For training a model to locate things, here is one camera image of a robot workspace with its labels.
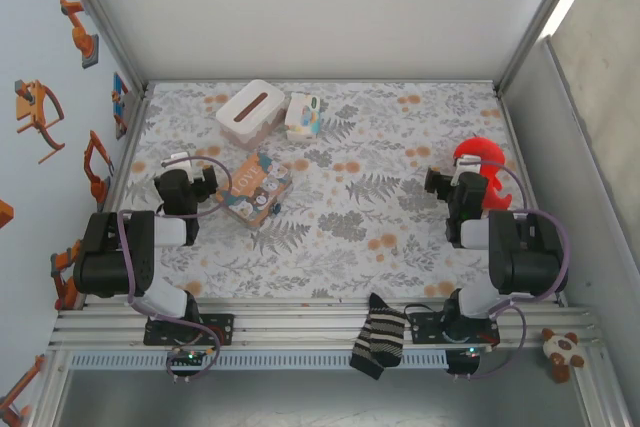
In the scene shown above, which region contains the blue orange wall sticker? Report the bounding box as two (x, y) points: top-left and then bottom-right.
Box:
(110, 71), (131, 141)

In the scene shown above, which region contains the black white striped sock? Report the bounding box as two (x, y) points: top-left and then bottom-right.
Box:
(348, 292), (407, 381)

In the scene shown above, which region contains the small circuit board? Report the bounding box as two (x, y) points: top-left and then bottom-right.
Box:
(167, 346), (217, 364)
(447, 345), (494, 361)

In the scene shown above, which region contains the red plush toy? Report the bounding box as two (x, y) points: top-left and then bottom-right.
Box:
(452, 135), (514, 212)

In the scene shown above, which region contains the aluminium rail beam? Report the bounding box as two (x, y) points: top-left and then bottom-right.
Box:
(47, 296), (606, 352)

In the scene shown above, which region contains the aluminium frame post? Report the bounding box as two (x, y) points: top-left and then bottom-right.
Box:
(498, 0), (595, 93)
(52, 0), (150, 93)

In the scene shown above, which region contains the bear print tin box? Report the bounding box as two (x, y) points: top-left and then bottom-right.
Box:
(214, 150), (294, 232)

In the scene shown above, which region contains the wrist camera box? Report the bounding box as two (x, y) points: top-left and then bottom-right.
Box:
(452, 152), (482, 174)
(160, 151), (195, 173)

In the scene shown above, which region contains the floral tablecloth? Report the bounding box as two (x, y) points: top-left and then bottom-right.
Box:
(97, 80), (556, 301)

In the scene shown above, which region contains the aluminium side rail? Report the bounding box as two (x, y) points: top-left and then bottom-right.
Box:
(492, 81), (569, 308)
(74, 84), (151, 308)

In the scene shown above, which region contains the small brown white plush bear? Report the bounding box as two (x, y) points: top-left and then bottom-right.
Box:
(541, 327), (586, 384)

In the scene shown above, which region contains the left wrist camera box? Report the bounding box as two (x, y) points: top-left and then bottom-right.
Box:
(160, 151), (195, 173)

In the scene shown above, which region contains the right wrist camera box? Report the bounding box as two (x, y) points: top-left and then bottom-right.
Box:
(452, 152), (482, 174)

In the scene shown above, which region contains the grey slotted cable duct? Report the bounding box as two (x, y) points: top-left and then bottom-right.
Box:
(67, 350), (449, 371)

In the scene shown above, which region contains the orange claw gripper sticker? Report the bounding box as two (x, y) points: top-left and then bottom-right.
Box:
(13, 79), (67, 165)

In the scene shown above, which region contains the printed tissue pack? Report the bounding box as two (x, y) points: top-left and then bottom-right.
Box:
(284, 91), (325, 143)

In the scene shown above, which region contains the white tissue box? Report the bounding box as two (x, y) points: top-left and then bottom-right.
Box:
(215, 78), (286, 151)

